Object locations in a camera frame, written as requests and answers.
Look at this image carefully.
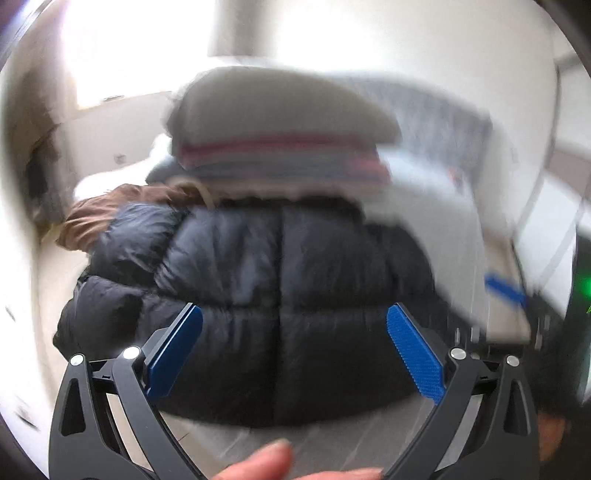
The large grey pillow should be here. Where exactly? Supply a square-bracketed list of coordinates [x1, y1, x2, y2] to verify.
[166, 67, 402, 144]

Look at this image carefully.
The bed with grey checked sheet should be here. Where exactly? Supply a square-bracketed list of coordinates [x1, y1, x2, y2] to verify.
[74, 134, 532, 480]

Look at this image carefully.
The bright window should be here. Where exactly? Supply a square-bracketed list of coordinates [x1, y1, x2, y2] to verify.
[60, 0, 222, 112]

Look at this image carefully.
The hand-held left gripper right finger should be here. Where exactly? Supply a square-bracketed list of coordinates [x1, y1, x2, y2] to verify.
[385, 302, 541, 480]

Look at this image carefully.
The black puffer jacket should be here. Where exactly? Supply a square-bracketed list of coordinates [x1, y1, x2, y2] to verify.
[52, 194, 485, 428]

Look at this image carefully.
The grey padded headboard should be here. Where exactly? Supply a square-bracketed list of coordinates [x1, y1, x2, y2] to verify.
[332, 76, 492, 153]

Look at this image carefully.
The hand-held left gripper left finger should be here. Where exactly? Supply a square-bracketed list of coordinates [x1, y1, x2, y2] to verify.
[47, 302, 206, 480]

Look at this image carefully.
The brown fur-trimmed coat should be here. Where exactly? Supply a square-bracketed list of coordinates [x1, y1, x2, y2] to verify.
[55, 180, 218, 252]

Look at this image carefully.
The person's left hand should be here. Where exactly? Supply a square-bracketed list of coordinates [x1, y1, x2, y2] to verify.
[215, 438, 384, 480]

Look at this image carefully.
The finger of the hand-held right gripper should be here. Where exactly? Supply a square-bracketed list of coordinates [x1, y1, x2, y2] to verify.
[484, 272, 530, 308]

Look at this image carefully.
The grey-blue folded blanket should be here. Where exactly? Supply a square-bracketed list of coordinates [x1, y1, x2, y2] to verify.
[147, 154, 389, 185]

